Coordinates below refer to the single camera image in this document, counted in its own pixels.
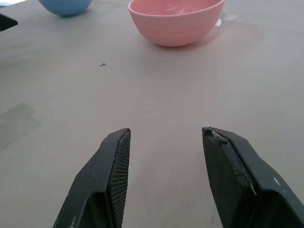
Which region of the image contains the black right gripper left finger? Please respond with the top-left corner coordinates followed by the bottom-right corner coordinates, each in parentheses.
top-left (52, 128), bottom-right (132, 228)

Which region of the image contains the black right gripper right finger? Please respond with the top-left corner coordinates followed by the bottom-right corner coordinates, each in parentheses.
top-left (201, 126), bottom-right (304, 228)

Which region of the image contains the clear tape strip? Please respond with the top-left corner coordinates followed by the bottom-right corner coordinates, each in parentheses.
top-left (215, 13), bottom-right (238, 27)

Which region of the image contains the pink plastic bowl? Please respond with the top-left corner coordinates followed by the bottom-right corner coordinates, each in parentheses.
top-left (128, 0), bottom-right (226, 47)

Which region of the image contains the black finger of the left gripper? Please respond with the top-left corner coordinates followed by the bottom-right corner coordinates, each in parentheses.
top-left (0, 13), bottom-right (19, 32)

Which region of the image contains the blue plastic bowl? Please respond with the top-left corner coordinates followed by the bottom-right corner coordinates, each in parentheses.
top-left (38, 0), bottom-right (92, 17)

